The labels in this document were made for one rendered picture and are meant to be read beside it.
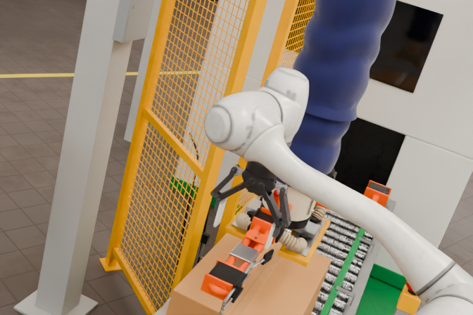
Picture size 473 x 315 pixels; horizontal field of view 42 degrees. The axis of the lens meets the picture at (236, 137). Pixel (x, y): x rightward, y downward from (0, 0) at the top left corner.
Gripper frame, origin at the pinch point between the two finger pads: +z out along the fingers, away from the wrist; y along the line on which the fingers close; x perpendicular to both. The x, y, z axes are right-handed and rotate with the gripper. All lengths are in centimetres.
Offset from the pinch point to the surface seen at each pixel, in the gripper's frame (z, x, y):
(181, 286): 46, -32, 21
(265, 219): 12.4, -34.0, 2.2
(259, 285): 46, -51, 0
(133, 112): 115, -304, 187
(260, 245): 13.2, -20.3, -1.4
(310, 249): 25, -51, -12
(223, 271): 11.8, 0.8, 1.6
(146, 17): -15, -104, 90
